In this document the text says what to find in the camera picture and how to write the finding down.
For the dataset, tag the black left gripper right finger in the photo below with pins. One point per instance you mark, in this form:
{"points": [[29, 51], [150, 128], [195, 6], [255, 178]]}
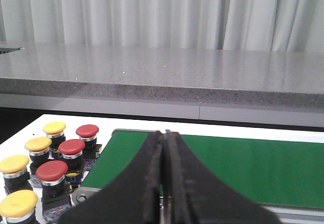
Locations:
{"points": [[198, 196]]}

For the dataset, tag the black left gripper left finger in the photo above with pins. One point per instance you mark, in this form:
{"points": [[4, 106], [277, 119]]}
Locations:
{"points": [[127, 175]]}

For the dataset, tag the red mushroom push button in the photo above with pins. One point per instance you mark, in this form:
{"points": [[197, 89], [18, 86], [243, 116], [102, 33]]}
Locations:
{"points": [[88, 134], [72, 152], [55, 189]]}

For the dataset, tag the yellow mushroom push button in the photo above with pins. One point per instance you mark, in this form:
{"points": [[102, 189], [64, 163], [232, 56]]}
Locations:
{"points": [[55, 131], [19, 207], [39, 150], [15, 174]]}

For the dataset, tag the green conveyor belt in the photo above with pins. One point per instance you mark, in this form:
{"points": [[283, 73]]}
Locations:
{"points": [[266, 171]]}

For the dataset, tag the white pleated curtain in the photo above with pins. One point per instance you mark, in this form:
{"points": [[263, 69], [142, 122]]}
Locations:
{"points": [[257, 25]]}

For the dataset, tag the aluminium conveyor frame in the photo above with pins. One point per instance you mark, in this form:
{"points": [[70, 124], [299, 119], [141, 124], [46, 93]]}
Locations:
{"points": [[286, 214]]}

